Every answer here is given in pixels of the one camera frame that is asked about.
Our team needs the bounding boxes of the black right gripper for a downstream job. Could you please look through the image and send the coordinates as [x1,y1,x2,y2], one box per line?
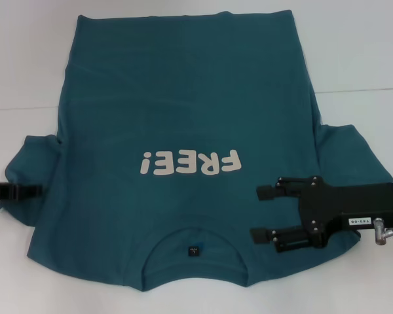
[250,175,393,254]

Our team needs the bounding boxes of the teal t-shirt with FREE print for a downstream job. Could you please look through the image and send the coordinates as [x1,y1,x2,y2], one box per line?
[0,10,393,292]

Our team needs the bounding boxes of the right arm cable with plug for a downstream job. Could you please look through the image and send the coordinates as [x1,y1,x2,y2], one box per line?
[372,217,393,245]

